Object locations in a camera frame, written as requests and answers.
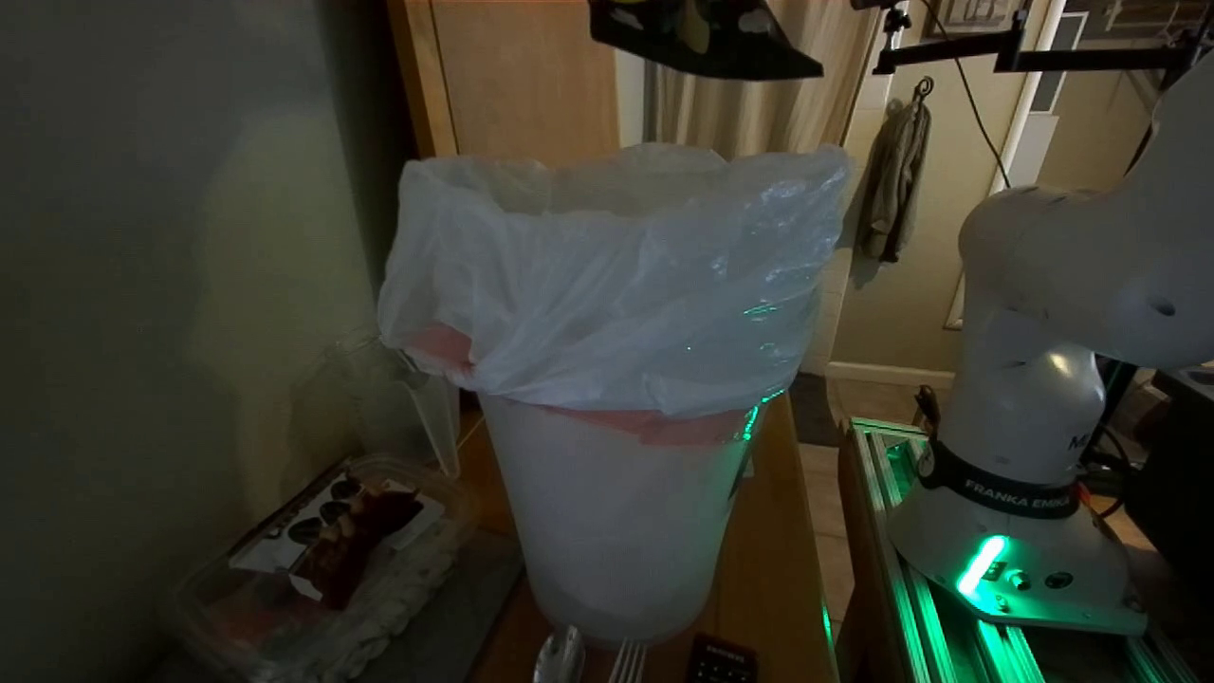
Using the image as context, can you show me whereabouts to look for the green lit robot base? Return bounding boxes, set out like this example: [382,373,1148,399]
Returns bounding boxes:
[834,416,1198,683]

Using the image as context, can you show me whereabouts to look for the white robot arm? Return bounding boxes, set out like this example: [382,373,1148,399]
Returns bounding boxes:
[887,59,1214,632]

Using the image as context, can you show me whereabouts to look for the clear plastic bin liner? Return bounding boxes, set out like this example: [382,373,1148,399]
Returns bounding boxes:
[375,144,851,416]

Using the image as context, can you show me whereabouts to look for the white plastic trash bin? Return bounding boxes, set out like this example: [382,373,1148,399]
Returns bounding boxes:
[482,399,762,643]

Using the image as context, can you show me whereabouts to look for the large wooden board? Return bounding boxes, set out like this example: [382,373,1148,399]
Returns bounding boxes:
[382,0,620,166]

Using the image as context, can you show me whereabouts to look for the hanging grey jacket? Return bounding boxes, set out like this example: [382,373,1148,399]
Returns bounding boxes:
[855,77,935,282]

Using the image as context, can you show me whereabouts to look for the small black device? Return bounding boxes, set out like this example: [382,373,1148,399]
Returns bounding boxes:
[688,636,758,683]

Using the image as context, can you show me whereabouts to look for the clear box with photo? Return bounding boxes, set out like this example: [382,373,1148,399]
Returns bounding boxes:
[170,452,477,683]

